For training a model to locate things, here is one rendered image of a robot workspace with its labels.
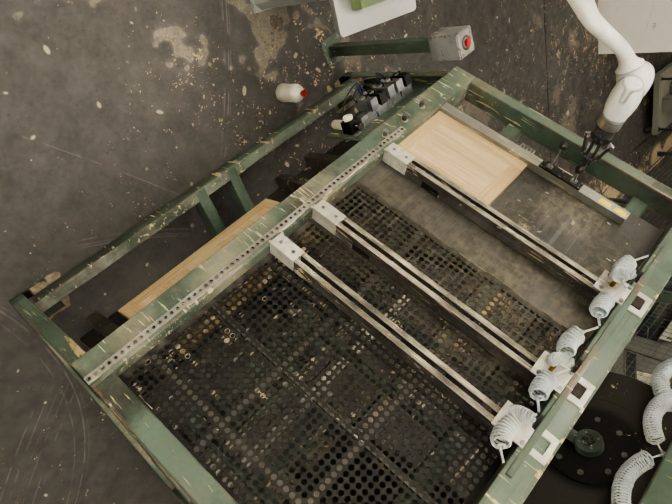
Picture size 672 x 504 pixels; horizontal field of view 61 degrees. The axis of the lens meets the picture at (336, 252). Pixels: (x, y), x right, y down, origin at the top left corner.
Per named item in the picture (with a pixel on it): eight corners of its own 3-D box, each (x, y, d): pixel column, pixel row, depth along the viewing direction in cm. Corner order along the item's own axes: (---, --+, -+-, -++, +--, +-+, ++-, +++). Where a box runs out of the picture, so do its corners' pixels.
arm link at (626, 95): (623, 128, 211) (635, 109, 217) (644, 95, 198) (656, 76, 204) (595, 115, 214) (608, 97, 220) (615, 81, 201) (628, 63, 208)
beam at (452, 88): (451, 82, 295) (456, 65, 286) (471, 94, 291) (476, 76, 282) (79, 377, 194) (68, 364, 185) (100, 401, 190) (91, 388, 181)
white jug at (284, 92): (285, 80, 314) (308, 80, 300) (291, 96, 320) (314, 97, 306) (272, 88, 310) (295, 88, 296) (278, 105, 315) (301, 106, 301)
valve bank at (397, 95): (383, 61, 283) (421, 60, 266) (391, 88, 291) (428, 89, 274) (314, 109, 260) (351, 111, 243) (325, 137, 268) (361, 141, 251)
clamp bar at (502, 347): (325, 207, 235) (328, 167, 215) (582, 398, 195) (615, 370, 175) (308, 221, 230) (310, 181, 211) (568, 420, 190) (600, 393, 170)
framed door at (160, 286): (267, 202, 293) (265, 198, 292) (340, 220, 254) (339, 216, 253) (120, 314, 252) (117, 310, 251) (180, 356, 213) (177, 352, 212)
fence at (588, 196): (444, 108, 274) (446, 102, 271) (626, 218, 242) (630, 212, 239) (438, 113, 272) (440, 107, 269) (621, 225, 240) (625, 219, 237)
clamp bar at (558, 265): (393, 151, 256) (402, 110, 236) (638, 314, 215) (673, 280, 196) (379, 163, 251) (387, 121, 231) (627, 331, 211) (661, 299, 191)
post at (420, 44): (334, 42, 332) (437, 35, 279) (337, 52, 335) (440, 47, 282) (327, 47, 329) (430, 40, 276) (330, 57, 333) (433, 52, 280)
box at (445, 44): (439, 27, 279) (470, 24, 266) (445, 50, 285) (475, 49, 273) (425, 37, 273) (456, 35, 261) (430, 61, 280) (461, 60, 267)
